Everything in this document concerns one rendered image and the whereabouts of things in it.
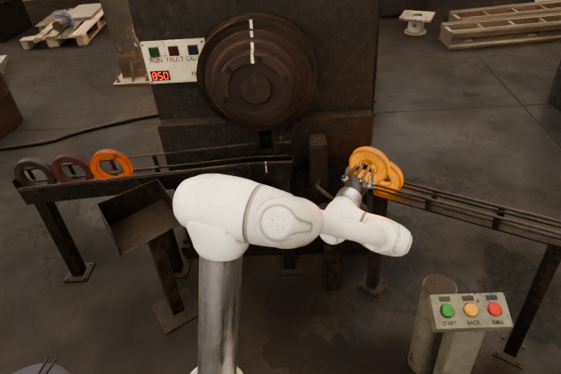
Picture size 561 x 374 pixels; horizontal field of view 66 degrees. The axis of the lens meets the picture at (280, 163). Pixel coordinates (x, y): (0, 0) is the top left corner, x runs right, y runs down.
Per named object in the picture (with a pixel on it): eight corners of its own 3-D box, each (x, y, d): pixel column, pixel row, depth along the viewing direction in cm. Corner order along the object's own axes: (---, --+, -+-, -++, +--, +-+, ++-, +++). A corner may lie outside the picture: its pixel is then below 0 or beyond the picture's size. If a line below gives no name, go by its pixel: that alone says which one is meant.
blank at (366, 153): (350, 143, 168) (346, 148, 166) (389, 149, 161) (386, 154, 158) (354, 174, 177) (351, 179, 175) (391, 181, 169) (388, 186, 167)
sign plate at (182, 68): (151, 82, 187) (140, 41, 177) (211, 78, 186) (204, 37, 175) (149, 84, 185) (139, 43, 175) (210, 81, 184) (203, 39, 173)
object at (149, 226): (141, 310, 219) (96, 204, 177) (189, 285, 230) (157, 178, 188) (155, 341, 205) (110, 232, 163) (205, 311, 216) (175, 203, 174)
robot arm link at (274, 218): (330, 198, 98) (275, 186, 103) (310, 195, 81) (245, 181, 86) (318, 255, 98) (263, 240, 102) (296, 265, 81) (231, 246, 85)
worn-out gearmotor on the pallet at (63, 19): (66, 22, 574) (60, 6, 561) (83, 22, 573) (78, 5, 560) (53, 33, 541) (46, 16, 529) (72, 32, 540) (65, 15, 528)
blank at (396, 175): (380, 193, 189) (376, 197, 187) (363, 163, 186) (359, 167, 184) (410, 187, 177) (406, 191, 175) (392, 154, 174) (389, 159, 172)
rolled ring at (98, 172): (82, 156, 195) (84, 152, 197) (101, 188, 205) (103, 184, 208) (119, 149, 192) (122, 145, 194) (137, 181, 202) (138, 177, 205)
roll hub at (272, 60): (224, 117, 175) (214, 51, 159) (294, 113, 174) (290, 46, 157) (223, 124, 171) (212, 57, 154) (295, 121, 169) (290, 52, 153)
